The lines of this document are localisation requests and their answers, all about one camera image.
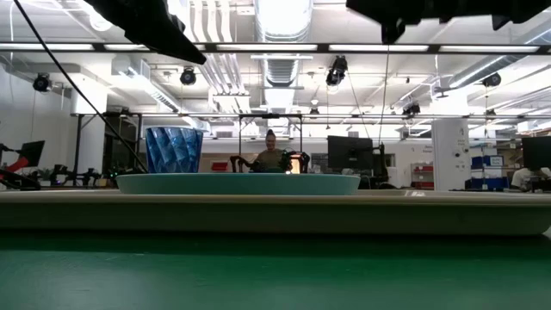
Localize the green table mat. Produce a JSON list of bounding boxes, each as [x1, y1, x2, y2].
[[0, 232, 551, 310]]

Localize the teal round plate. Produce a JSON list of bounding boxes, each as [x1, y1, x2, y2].
[[115, 172, 362, 196]]

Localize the black ceiling spotlight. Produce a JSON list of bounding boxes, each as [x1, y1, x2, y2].
[[481, 71, 503, 89], [179, 66, 198, 86], [33, 72, 53, 93], [325, 54, 349, 87]]

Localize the blue storage bins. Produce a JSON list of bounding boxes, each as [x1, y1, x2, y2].
[[471, 154, 505, 169]]

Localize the white square pillar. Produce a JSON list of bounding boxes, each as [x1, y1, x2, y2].
[[431, 118, 472, 191]]

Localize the red storage bins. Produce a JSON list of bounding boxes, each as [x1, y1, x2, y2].
[[411, 163, 434, 189]]

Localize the black overhead frame bar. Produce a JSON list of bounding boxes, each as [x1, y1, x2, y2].
[[0, 41, 551, 54]]

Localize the beige plastic tray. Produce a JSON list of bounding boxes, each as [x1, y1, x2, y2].
[[0, 189, 551, 237]]

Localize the silver ventilation duct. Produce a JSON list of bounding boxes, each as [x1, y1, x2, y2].
[[253, 0, 314, 88]]

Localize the black computer monitor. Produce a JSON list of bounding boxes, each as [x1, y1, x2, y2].
[[326, 135, 375, 171], [19, 139, 46, 169], [521, 136, 551, 170]]

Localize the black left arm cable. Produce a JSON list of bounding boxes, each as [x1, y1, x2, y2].
[[11, 0, 148, 174]]

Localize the blue faceted glass cup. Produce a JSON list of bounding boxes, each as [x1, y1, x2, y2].
[[145, 126, 204, 175]]

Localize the person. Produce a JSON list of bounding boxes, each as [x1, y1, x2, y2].
[[511, 166, 551, 192], [253, 128, 288, 174]]

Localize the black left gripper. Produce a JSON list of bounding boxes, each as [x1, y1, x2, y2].
[[84, 0, 207, 65]]

